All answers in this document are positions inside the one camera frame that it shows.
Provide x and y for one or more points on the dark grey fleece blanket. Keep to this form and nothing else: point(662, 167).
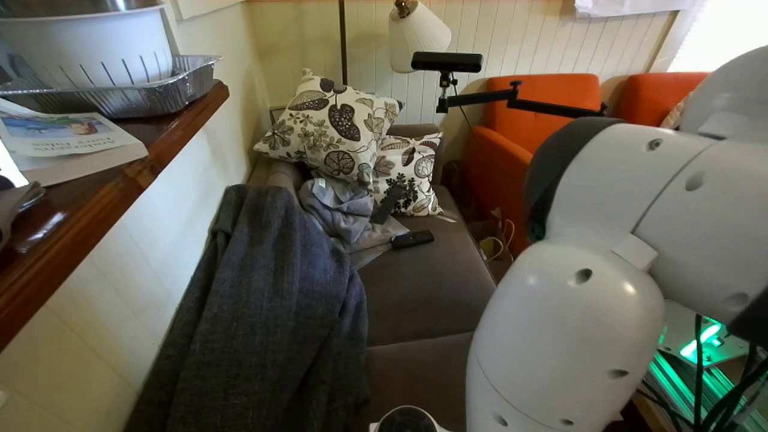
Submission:
point(269, 334)

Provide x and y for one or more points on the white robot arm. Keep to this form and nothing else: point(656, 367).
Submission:
point(626, 218)

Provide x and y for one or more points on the black remote control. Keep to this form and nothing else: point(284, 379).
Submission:
point(412, 239)

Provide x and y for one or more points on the light grey crumpled cloth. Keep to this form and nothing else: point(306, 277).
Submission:
point(343, 212)

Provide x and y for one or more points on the small floral throw pillow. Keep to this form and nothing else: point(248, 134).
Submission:
point(406, 162)

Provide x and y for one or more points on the large floral throw pillow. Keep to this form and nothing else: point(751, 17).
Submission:
point(329, 127)

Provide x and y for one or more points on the orange armchair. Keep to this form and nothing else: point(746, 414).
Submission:
point(503, 143)
point(650, 97)

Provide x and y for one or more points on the white floor lamp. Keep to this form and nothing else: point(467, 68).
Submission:
point(413, 26)

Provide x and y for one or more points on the aluminium foil tray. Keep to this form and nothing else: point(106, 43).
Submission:
point(191, 79)

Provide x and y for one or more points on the wooden counter shelf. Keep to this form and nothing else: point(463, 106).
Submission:
point(70, 218)

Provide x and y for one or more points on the paper magazine on counter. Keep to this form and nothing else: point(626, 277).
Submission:
point(61, 146)

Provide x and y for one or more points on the robot mounting table green-lit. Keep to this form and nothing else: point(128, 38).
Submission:
point(702, 379)

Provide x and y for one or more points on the black camera on stand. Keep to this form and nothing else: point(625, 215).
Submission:
point(450, 62)

